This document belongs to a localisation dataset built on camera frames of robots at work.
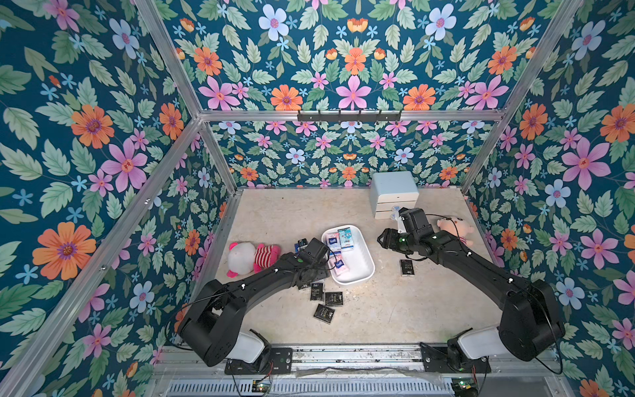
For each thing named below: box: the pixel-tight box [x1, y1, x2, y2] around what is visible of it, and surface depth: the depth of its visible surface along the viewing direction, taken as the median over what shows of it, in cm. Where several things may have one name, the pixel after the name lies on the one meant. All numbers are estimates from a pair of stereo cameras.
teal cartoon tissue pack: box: [337, 226, 354, 249], surface depth 97 cm
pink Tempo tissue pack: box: [325, 232, 342, 251], surface depth 97 cm
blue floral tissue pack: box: [329, 253, 349, 277], surface depth 92 cm
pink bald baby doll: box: [436, 216, 475, 248], surface depth 100 cm
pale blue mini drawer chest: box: [370, 171, 420, 221], surface depth 103 cm
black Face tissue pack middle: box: [310, 282, 324, 301], surface depth 88 cm
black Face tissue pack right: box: [324, 291, 344, 307], surface depth 86 cm
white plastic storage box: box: [321, 224, 376, 286], surface depth 96 cm
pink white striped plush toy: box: [226, 241, 282, 278], surface depth 91 cm
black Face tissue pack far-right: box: [400, 259, 415, 277], surface depth 93 cm
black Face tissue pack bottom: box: [313, 303, 336, 324], surface depth 82 cm
